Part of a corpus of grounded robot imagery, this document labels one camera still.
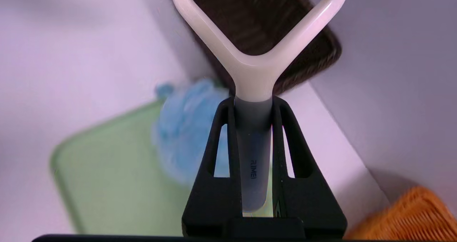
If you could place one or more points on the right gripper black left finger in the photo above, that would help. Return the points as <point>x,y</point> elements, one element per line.
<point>212,202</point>

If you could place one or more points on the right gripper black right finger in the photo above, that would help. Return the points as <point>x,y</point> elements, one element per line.
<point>310,202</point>

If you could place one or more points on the orange wicker basket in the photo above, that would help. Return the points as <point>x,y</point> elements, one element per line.
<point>410,217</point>

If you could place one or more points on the dark brown wicker basket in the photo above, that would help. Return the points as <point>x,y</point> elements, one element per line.
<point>257,24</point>

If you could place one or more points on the blue mesh bath sponge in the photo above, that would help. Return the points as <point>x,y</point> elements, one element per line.
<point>185,127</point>

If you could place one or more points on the green plastic tray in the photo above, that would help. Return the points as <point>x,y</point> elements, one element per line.
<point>114,177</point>

